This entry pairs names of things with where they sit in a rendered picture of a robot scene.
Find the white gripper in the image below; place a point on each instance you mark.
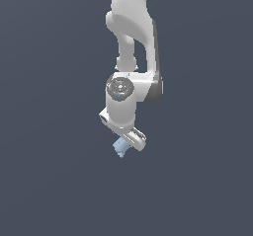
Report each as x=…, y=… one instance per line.
x=130, y=136

